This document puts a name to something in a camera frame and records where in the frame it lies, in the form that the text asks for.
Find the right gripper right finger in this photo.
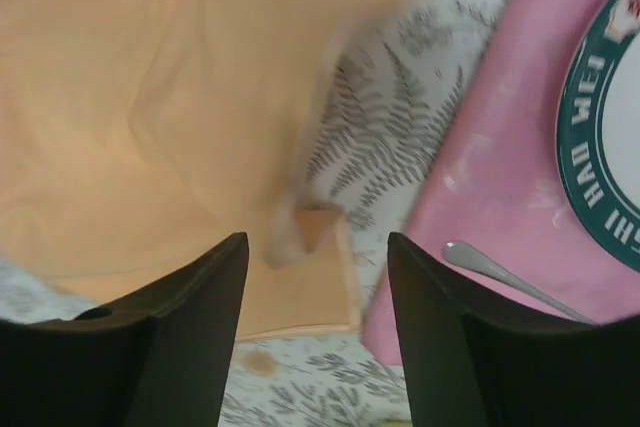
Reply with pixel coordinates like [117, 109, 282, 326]
[387, 233, 639, 427]

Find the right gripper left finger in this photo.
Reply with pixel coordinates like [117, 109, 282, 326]
[1, 233, 249, 427]

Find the orange satin napkin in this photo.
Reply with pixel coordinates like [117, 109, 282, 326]
[0, 0, 426, 343]

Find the silver spoon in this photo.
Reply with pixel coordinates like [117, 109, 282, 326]
[442, 240, 596, 325]

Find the pink floral placemat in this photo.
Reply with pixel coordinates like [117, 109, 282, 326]
[360, 0, 640, 366]

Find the white plate green rim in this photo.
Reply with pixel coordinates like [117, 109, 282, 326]
[555, 0, 639, 270]

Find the floral patterned tablecloth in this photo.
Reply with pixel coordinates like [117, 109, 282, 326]
[0, 0, 536, 427]

